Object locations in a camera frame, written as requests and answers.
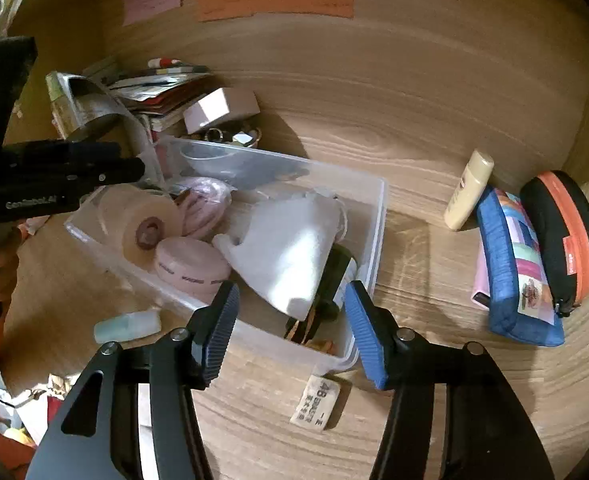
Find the pink flat case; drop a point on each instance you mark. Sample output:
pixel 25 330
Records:
pixel 480 285

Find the blue patchwork pencil pouch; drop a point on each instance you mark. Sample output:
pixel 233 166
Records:
pixel 494 240

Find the person's left hand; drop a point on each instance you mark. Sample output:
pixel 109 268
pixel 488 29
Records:
pixel 4 262

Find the grey curved bookend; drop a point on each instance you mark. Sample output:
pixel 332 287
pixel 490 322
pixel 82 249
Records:
pixel 94 110

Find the pink round pouch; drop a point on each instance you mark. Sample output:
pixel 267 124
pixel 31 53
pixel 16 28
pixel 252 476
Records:
pixel 204 205

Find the cream tape roll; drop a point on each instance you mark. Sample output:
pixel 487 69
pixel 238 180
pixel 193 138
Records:
pixel 124 215

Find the stack of books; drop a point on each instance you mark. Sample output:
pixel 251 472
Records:
pixel 169 100

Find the pile of metal trinkets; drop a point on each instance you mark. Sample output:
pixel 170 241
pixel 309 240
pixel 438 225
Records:
pixel 224 136

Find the red white marker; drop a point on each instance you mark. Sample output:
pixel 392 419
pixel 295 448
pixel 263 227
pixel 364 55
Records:
pixel 167 62

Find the pale green small bottle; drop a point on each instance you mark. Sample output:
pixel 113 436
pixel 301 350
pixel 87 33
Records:
pixel 129 325

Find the clear plastic storage box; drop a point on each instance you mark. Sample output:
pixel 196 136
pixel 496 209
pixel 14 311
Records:
pixel 269 340

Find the wooden desktop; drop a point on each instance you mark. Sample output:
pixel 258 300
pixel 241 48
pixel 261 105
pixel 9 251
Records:
pixel 449 410

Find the white eraser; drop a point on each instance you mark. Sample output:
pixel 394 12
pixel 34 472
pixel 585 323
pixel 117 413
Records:
pixel 317 402

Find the dark green glass jar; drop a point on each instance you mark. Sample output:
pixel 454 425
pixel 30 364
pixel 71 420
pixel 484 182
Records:
pixel 335 272

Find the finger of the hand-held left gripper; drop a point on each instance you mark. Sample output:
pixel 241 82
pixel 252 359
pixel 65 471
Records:
pixel 74 152
pixel 119 170

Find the clear plastic bowl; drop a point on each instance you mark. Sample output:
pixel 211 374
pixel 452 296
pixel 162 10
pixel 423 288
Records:
pixel 214 160

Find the cream tube bottle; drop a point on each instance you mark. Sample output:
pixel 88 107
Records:
pixel 467 190

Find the black orange zip case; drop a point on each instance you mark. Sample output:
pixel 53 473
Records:
pixel 544 230

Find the pink round case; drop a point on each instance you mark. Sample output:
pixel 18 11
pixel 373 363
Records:
pixel 189 260

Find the white pink small box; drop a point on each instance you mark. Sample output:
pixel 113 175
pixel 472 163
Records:
pixel 214 107

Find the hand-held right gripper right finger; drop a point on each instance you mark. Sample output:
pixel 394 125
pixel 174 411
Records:
pixel 364 340

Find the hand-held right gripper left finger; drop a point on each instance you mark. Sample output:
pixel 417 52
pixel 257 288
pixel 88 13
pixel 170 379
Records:
pixel 222 330

